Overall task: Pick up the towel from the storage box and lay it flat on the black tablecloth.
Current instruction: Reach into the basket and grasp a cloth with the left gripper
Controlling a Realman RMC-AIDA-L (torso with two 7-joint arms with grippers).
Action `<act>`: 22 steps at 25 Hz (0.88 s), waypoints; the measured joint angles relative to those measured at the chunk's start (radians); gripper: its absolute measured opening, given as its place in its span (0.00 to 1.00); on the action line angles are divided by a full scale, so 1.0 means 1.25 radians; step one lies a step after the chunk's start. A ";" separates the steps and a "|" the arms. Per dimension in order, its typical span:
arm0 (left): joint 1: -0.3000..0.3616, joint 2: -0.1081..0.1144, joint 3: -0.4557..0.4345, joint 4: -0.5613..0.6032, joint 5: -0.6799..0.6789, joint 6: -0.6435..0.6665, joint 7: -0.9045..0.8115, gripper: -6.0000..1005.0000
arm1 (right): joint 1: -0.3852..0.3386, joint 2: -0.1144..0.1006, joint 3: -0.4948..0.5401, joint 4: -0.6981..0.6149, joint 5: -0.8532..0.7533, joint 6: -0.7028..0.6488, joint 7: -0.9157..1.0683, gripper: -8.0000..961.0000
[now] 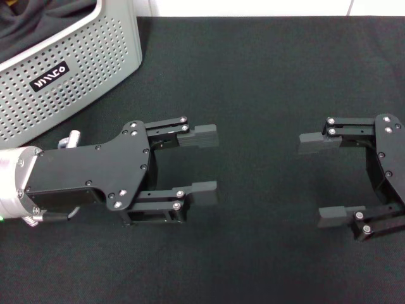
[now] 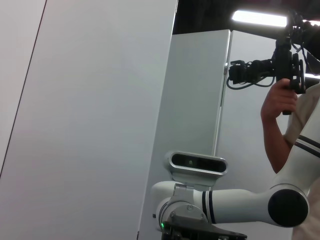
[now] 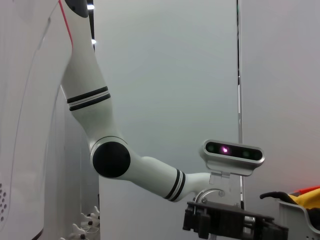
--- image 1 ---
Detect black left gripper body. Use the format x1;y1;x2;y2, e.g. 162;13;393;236
25;120;158;210

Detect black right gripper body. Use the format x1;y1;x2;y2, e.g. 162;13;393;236
366;113;405;208

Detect grey perforated storage box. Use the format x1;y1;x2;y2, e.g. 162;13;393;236
0;0;144;149

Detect black cloth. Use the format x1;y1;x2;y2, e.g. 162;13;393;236
0;0;97;64

